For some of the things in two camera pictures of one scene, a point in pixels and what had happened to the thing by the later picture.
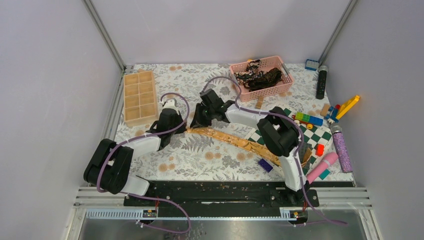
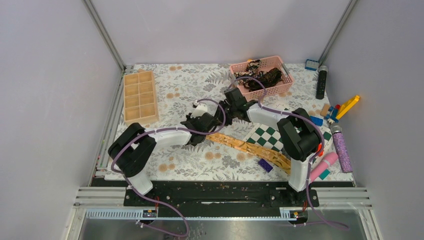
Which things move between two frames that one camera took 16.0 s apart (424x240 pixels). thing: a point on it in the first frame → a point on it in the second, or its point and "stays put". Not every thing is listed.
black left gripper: x=182 y=128 → x=188 y=119
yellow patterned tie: x=254 y=147 stays put
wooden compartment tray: x=141 y=106 stays put
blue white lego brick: x=311 y=64 stays put
